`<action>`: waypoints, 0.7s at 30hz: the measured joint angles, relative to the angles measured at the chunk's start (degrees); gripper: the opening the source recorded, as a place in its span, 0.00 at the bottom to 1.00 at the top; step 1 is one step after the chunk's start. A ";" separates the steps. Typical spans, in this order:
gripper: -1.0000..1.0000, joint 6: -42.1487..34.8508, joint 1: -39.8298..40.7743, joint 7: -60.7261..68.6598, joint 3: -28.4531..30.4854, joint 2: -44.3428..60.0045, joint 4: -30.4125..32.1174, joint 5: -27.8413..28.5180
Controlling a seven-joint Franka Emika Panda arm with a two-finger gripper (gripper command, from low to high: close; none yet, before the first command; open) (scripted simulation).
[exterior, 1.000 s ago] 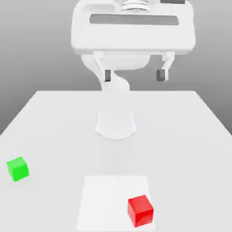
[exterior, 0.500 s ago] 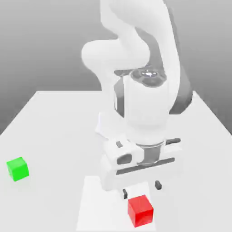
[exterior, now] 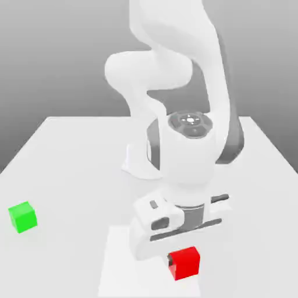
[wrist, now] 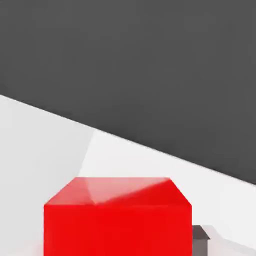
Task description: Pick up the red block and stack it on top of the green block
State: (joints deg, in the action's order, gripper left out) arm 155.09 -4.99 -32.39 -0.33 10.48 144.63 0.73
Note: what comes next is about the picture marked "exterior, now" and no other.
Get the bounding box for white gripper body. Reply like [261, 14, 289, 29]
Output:
[129, 217, 226, 261]

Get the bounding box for small red cube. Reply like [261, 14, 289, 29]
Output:
[166, 246, 201, 281]

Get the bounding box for small green cube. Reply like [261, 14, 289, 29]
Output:
[8, 201, 38, 234]

